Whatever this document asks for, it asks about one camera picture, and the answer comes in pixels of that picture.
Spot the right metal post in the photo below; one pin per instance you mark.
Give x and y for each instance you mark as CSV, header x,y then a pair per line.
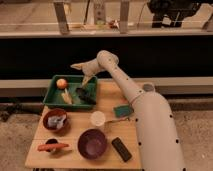
x,y
124,12

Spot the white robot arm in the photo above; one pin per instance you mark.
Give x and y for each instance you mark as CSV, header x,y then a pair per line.
x,y
159,145

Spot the purple bowl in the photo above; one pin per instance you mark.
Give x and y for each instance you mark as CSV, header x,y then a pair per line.
x,y
92,144

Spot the small dark bowl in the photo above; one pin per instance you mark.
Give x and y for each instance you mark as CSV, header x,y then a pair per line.
x,y
51,141

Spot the orange-red apple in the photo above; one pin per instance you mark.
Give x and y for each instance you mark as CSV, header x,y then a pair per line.
x,y
61,83

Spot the metal post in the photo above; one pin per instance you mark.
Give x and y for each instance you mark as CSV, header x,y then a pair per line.
x,y
124,12
61,16

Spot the black brush in tray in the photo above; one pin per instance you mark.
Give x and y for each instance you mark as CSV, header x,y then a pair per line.
x,y
84,95

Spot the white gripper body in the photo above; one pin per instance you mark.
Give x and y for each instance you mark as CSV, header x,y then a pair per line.
x,y
91,68

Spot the green sponge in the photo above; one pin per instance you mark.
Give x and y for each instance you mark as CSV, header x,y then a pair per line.
x,y
122,111

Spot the green plastic tray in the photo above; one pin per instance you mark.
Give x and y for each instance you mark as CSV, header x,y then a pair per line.
x,y
54,99

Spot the black remote control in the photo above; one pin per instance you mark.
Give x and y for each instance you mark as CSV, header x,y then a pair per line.
x,y
121,149

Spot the grey-blue cup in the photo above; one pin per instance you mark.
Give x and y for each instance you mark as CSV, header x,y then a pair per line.
x,y
148,87

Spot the crumpled white cloth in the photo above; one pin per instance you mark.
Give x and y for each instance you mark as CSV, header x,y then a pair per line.
x,y
56,122

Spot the black machine in background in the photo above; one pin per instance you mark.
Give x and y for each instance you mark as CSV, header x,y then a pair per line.
x,y
171,13

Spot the orange carrot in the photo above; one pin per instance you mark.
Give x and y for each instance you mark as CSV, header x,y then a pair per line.
x,y
48,147

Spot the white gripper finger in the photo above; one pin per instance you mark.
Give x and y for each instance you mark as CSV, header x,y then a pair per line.
x,y
85,80
77,66

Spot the left metal post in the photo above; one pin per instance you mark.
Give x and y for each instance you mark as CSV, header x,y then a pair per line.
x,y
61,16

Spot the white cup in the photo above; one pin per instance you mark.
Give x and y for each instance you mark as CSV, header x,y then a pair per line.
x,y
98,118

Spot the dark red bowl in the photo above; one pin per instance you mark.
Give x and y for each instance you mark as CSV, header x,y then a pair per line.
x,y
55,112

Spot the metal spoon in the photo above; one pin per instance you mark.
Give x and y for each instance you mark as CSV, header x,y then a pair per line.
x,y
116,121

